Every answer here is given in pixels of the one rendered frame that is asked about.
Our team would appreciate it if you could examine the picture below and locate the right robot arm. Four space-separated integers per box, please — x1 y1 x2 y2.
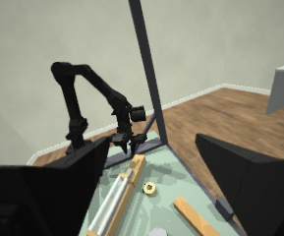
51 62 146 150

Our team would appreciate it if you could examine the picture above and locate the clear rectangular channel cover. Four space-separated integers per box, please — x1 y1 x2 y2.
88 176 131 236

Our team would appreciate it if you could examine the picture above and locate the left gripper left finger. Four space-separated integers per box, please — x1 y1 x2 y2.
0 136 110 236

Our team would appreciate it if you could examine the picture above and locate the beige roll of tape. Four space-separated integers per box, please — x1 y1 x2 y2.
143 182 156 197

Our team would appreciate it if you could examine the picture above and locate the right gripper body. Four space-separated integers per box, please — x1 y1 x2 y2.
108 122 147 144

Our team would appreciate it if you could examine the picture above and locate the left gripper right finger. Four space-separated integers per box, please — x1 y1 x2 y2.
195 133 284 236

